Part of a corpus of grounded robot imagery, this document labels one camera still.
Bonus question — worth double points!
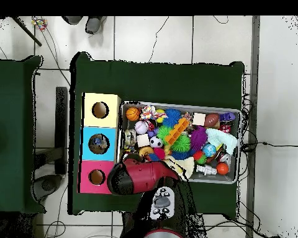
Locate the orange toy brick round studs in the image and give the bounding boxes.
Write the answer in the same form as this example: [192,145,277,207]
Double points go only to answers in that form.
[165,118,190,146]

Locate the wooden box three holes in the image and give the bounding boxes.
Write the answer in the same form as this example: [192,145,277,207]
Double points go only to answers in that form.
[79,92,122,194]

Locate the clear shallow mesh bin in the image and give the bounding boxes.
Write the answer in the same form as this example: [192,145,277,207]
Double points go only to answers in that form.
[117,100,242,184]

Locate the small black white soccer ball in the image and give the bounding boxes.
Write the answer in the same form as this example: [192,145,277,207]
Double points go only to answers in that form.
[149,136,164,149]

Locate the small orange basketball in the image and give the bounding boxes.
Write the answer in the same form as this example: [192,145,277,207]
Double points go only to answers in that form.
[125,107,141,123]

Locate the blue spiky ball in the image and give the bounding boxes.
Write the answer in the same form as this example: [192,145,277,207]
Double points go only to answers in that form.
[162,108,183,129]

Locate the green spiky ball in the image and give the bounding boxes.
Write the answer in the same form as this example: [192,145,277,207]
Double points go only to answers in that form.
[171,134,192,154]

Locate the purple spiky ball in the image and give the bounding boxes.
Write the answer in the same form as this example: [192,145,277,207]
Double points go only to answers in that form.
[191,126,209,152]

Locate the cream knitted cloth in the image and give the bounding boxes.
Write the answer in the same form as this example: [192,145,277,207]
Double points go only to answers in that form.
[165,156,196,180]

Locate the brown toy football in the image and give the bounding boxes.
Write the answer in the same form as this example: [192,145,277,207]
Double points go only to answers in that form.
[205,113,221,128]

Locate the light blue cloth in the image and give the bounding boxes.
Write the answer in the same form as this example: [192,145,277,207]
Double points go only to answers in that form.
[206,128,239,157]

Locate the red orange ball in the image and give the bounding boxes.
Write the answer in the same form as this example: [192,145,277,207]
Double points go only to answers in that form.
[216,163,230,177]

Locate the black upright bar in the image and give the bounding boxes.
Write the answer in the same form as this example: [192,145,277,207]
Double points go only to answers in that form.
[55,86,70,175]

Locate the grey round base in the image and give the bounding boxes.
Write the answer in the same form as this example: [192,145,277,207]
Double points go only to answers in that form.
[34,174,65,201]

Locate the dark green side table cloth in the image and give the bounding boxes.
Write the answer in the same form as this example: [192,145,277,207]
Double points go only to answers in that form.
[0,54,45,215]

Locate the small colourful item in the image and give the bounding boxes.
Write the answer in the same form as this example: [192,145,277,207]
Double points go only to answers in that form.
[32,17,48,32]

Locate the black stick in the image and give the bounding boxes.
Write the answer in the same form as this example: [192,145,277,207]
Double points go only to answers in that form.
[9,16,43,47]

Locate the black power cable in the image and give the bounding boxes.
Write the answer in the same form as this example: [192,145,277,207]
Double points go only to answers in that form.
[240,140,298,152]

